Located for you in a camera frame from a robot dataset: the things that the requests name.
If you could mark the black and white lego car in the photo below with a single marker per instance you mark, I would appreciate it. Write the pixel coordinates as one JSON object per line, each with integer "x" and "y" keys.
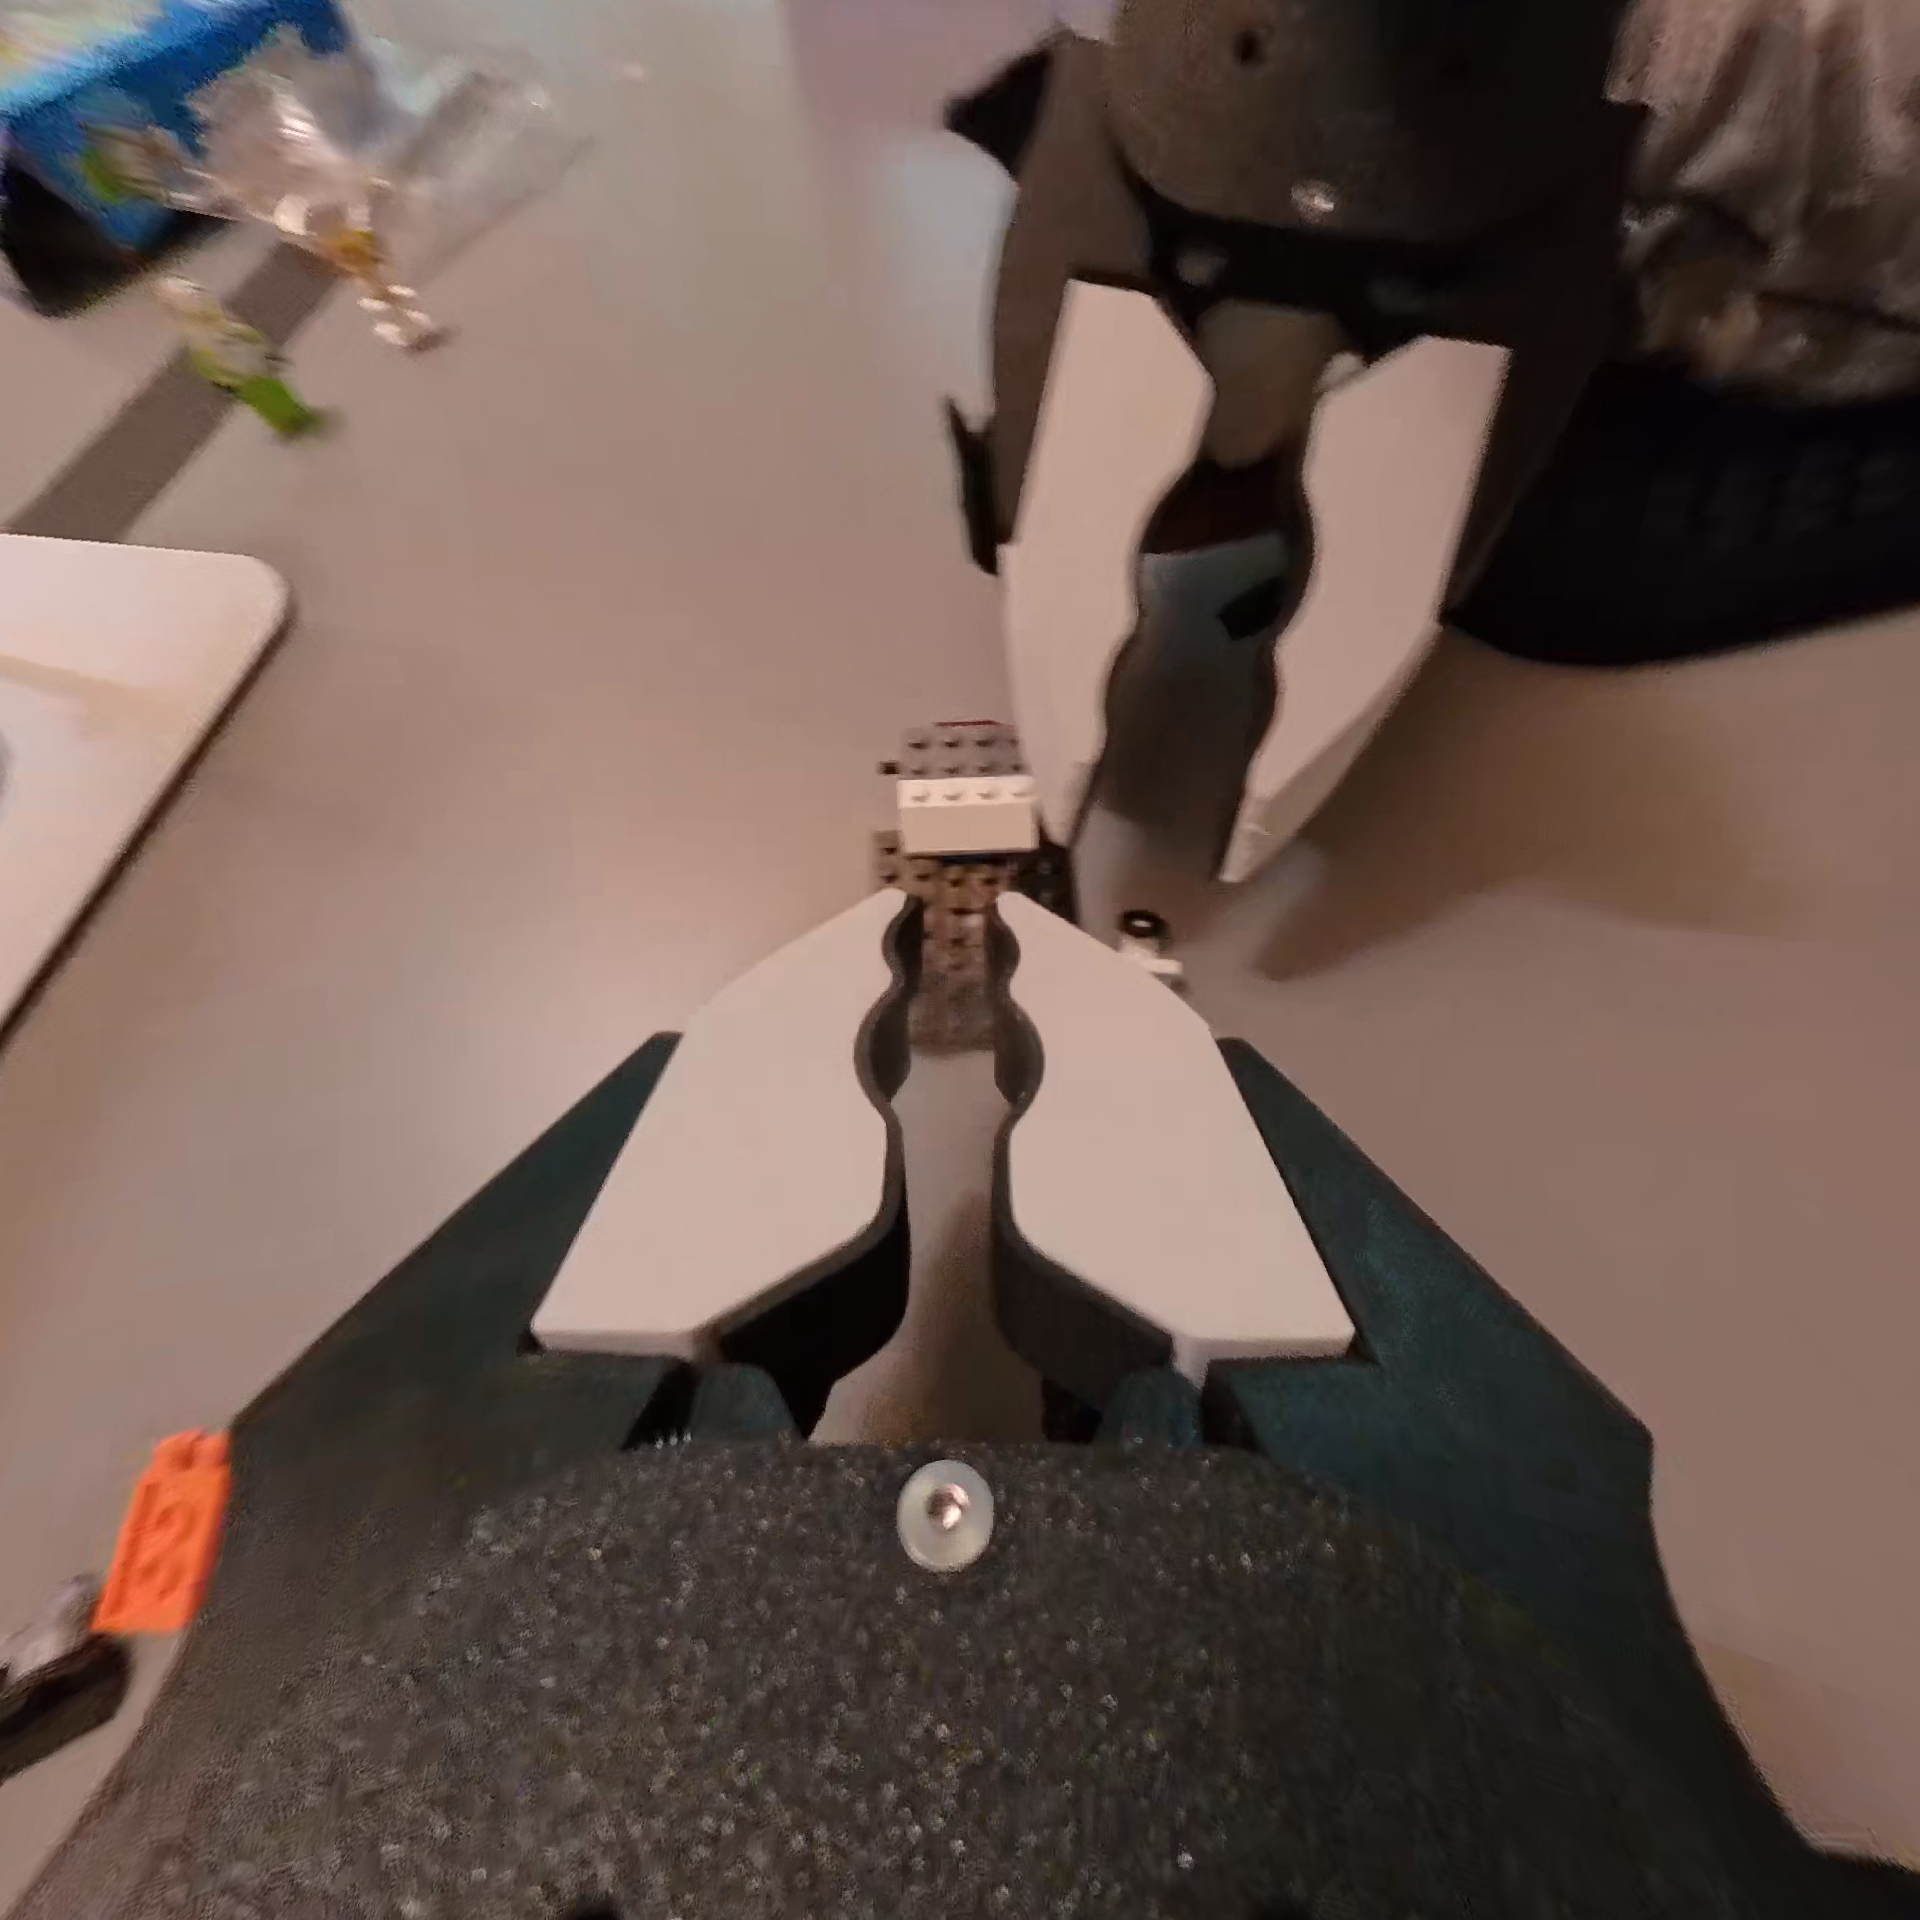
{"x": 967, "y": 818}

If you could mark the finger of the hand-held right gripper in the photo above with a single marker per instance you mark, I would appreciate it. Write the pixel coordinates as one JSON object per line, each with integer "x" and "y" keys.
{"x": 1382, "y": 525}
{"x": 1079, "y": 525}

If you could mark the white stand base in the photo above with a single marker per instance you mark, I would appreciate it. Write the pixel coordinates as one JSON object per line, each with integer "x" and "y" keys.
{"x": 135, "y": 676}

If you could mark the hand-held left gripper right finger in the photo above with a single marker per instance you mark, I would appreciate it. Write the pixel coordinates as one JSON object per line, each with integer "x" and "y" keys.
{"x": 1171, "y": 1170}

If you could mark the orange lego brick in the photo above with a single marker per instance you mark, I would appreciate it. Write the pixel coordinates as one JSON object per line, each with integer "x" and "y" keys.
{"x": 158, "y": 1546}

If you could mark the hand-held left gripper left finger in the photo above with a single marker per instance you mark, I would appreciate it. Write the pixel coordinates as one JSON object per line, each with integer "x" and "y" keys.
{"x": 721, "y": 1170}

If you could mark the clear plastic bag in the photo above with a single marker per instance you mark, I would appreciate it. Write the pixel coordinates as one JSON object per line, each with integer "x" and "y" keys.
{"x": 376, "y": 135}

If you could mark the black chair seat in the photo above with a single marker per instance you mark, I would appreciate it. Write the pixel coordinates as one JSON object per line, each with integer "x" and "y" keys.
{"x": 1694, "y": 525}

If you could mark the green lego piece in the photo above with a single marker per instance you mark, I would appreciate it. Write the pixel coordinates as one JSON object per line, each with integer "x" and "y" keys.
{"x": 270, "y": 394}

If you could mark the blue lego box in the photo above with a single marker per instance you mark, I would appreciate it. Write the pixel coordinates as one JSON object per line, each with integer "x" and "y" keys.
{"x": 120, "y": 90}

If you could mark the lego steering wheel piece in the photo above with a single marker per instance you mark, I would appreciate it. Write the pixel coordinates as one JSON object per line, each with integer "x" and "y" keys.
{"x": 1147, "y": 933}

